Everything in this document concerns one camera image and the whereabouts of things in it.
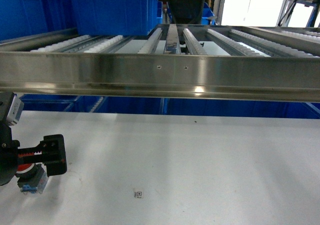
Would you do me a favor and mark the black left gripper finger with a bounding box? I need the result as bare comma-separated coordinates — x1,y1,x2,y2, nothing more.
17,134,67,177

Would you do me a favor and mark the blue bin under shelf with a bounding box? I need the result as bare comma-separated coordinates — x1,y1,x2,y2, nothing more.
164,98,320,119
20,94,85,112

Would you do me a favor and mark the red mushroom push button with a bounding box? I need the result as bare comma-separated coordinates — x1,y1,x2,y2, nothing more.
16,163,48,195

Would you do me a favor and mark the black office chair back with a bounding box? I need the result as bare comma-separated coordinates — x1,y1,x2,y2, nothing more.
167,0,205,25

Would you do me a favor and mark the blue bin under shelf right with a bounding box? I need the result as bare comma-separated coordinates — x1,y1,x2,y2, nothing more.
164,98,320,119

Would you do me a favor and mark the blue plastic bin on shelf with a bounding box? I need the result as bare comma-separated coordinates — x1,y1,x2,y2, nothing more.
71,0,158,36

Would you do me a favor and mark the large blue bin far left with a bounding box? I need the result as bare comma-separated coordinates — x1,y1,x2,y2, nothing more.
0,0,77,41

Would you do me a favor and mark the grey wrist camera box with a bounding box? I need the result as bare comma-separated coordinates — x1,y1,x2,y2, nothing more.
0,92,24,126

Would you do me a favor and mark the small QR code sticker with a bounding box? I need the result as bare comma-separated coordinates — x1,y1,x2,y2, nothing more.
133,189,144,199

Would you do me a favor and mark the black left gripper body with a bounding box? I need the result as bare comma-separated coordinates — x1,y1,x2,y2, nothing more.
0,123,20,186

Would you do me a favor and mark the stainless steel roller shelf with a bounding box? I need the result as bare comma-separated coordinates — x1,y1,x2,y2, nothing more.
0,24,320,103

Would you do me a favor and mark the blue bin under shelf left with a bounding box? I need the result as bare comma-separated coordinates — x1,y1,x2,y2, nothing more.
20,94,85,112

